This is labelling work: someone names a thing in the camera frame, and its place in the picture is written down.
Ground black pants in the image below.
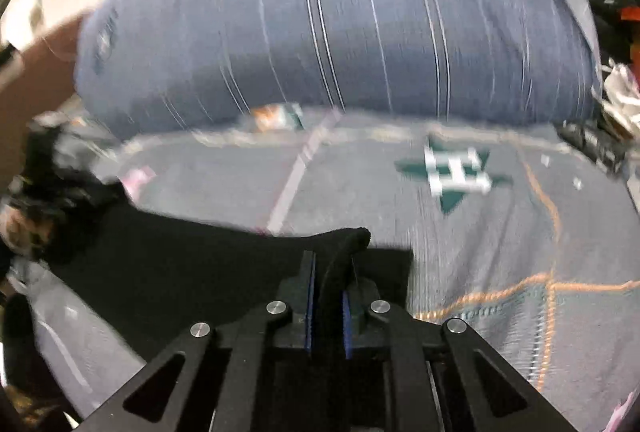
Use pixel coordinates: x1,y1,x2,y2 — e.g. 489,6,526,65
4,123,412,358

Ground grey patterned bedsheet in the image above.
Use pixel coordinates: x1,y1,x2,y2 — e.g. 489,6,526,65
1,109,639,431

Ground brown wooden headboard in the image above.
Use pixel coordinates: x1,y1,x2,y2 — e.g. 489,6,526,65
1,12,87,183

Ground blue plaid pillow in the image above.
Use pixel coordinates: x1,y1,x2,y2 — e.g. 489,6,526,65
75,0,602,140

